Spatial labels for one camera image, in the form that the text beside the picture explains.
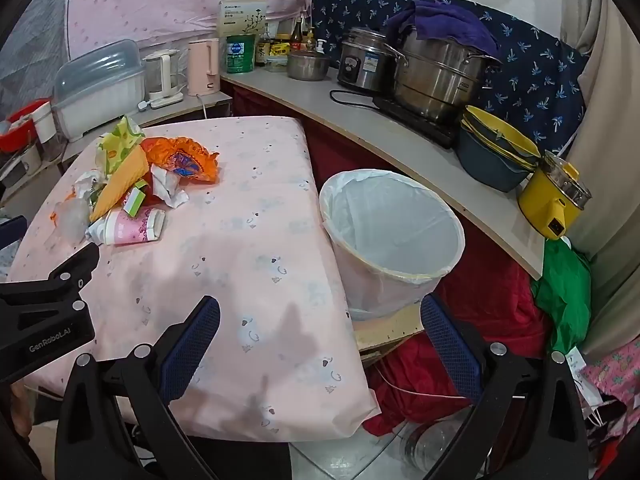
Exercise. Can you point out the large steel stockpot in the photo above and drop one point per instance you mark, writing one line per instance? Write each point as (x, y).
(440, 80)

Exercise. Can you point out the red cloth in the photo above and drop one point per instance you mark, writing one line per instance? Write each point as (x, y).
(480, 300)

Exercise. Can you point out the pink paper cup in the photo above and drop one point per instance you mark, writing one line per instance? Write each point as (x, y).
(130, 227)

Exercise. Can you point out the purple cloth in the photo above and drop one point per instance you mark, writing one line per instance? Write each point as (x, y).
(450, 25)

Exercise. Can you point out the steel rice cooker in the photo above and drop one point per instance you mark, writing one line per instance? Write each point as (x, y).
(365, 62)

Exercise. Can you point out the red container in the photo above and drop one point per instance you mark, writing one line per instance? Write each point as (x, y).
(15, 135)

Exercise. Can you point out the slim dark bottle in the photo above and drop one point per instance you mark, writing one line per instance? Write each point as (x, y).
(297, 35)

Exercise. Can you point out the clear-lid dish container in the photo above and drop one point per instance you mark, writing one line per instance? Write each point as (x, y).
(95, 90)

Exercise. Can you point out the white tea box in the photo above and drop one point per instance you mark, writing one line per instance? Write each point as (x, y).
(242, 17)

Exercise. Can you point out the green can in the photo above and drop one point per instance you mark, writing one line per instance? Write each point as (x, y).
(241, 55)

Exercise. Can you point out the white lined trash bin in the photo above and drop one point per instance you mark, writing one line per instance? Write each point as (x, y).
(390, 220)

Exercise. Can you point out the white plastic jar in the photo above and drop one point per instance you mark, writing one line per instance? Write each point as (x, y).
(44, 122)

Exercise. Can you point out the dark sauce bottle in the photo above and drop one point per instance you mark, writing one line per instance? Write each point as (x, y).
(262, 47)

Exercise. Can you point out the white glass kettle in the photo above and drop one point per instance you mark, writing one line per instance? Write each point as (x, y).
(162, 75)

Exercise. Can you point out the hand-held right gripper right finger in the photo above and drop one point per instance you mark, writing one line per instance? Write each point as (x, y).
(450, 345)

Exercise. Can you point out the grey mesh curtain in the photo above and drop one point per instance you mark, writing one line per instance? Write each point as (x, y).
(35, 60)

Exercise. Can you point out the orange plastic bag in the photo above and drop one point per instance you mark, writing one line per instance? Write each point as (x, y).
(195, 160)

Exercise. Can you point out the small green box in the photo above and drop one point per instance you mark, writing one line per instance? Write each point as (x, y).
(134, 202)

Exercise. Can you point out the yellow-green snack wrapper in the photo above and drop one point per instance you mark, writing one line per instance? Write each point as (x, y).
(120, 142)

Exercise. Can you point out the black induction cooker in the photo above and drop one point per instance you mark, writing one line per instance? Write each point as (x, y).
(425, 127)

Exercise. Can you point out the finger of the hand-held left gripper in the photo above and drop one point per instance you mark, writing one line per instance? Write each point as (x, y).
(75, 265)
(12, 232)

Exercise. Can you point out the white paper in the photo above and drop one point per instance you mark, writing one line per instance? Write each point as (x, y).
(167, 190)

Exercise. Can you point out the crumpled white tissue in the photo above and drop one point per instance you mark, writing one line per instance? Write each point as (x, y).
(87, 182)

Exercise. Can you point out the yellow electric pot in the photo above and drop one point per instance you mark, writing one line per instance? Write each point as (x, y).
(540, 200)

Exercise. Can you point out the blue printed cloth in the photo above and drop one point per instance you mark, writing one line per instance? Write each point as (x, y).
(540, 75)

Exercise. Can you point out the small steel lidded pot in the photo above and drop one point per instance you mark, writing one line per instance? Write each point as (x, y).
(307, 67)

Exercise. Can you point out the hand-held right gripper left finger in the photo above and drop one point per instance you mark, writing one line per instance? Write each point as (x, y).
(192, 350)

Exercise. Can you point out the green plastic bag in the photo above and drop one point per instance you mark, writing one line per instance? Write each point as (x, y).
(565, 290)

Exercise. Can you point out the white pump bottle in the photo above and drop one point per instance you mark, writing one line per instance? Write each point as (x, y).
(320, 48)

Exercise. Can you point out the pink dotted curtain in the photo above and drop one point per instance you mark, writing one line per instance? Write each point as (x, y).
(175, 0)

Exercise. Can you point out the clear plastic wrap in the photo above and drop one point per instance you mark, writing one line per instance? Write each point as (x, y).
(70, 217)

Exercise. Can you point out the blue basin yellow rim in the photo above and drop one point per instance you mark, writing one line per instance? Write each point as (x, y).
(495, 127)
(487, 170)

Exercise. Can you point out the clear plastic bottle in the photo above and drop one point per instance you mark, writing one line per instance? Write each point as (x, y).
(435, 445)

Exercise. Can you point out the pink kettle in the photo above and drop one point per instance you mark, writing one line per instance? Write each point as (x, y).
(202, 67)

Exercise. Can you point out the orange-yellow cone wrapper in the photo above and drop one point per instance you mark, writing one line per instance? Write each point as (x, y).
(120, 185)

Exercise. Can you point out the pink patterned bag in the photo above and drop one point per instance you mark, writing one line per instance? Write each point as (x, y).
(615, 375)

